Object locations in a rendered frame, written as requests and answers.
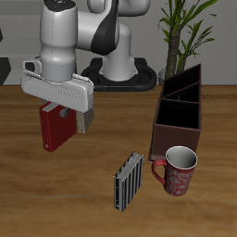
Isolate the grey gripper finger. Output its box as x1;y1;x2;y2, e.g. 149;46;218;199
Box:
42;99;70;119
76;109;95;134

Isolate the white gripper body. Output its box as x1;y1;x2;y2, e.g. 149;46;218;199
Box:
20;69;94;113

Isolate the red book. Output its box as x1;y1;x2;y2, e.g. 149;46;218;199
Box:
38;102;78;154

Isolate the black striped book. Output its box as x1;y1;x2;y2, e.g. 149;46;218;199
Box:
113;150;145;213

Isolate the dark brown desk caddy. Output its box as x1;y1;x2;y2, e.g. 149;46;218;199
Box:
147;63;203;163

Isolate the red patterned mug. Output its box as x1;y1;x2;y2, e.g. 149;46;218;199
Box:
151;145;199;197

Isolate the green pot plant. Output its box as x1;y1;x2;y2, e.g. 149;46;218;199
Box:
157;0;219;85

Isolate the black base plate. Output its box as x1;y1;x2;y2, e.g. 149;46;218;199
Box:
81;56;158;93

